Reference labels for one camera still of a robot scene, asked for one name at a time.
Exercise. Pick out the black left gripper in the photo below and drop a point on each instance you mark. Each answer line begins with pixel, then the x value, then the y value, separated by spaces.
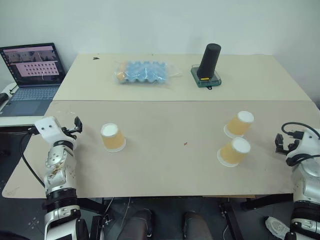
pixel 68 132

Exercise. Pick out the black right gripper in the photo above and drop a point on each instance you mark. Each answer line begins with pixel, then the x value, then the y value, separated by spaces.
pixel 292 146

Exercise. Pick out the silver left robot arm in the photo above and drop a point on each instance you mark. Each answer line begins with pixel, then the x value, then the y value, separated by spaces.
pixel 57 175

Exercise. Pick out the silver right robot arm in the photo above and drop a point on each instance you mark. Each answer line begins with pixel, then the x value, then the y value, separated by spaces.
pixel 306 180

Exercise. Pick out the orange paper cup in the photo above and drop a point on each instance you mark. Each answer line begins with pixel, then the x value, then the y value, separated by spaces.
pixel 112 138
pixel 233 152
pixel 238 125

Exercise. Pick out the grey open laptop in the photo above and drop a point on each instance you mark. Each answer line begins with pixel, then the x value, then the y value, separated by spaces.
pixel 32 75

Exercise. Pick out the white crumpled floor object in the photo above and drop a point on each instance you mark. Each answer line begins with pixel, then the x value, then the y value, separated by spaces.
pixel 276 226

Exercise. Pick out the blue egg tray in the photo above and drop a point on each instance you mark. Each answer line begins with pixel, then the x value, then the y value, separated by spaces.
pixel 146 72

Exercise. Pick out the green plastic box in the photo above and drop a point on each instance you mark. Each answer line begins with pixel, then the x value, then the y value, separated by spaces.
pixel 215 81

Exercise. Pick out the black cylinder container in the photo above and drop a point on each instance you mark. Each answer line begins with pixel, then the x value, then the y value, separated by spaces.
pixel 209 61

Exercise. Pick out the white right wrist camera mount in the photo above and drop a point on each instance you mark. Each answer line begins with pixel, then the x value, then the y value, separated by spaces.
pixel 306 146

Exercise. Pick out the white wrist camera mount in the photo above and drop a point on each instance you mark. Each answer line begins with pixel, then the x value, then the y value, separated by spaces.
pixel 306 146
pixel 50 131

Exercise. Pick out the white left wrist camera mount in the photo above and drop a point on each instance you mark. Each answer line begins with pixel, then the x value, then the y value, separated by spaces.
pixel 50 131

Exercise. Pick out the black table frame leg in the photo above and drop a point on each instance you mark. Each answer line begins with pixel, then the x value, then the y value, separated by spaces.
pixel 233 217
pixel 96 215

